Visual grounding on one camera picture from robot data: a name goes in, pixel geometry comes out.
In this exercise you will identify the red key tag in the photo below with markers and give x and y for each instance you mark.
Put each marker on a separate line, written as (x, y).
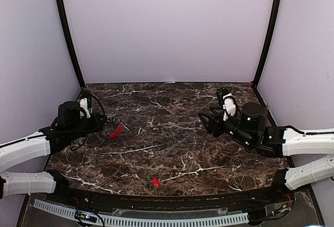
(155, 182)

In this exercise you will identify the right black frame post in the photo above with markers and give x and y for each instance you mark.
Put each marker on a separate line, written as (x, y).
(267, 42)

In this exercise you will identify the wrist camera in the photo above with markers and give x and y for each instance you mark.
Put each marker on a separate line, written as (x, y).
(227, 103)
(86, 103)

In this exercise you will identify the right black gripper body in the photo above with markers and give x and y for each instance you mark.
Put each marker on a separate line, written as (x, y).
(219, 130)

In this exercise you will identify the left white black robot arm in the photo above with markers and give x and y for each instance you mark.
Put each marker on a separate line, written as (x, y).
(75, 120)

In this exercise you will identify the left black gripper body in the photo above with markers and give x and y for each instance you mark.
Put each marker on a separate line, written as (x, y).
(95, 127)

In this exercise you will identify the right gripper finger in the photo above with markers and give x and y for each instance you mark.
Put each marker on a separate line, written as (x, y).
(208, 120)
(216, 110)

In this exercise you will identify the black frame post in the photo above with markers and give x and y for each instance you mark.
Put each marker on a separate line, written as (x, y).
(267, 42)
(69, 42)

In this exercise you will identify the left black frame post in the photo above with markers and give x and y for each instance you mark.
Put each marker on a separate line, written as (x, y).
(69, 42)

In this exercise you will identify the black front rail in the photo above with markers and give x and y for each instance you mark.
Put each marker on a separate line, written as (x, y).
(251, 200)

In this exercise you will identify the white slotted cable duct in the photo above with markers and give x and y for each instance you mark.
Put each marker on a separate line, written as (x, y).
(142, 219)

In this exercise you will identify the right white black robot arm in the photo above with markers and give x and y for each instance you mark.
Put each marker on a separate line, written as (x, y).
(251, 132)

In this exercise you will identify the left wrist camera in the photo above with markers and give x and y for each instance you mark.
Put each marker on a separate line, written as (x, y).
(86, 103)

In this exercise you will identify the large keyring with red sleeve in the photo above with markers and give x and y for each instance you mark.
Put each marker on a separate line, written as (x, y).
(117, 126)

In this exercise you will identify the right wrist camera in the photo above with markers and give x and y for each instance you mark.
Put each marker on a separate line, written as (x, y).
(227, 103)

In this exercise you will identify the small green circuit board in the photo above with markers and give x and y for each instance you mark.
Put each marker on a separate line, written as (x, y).
(85, 217)

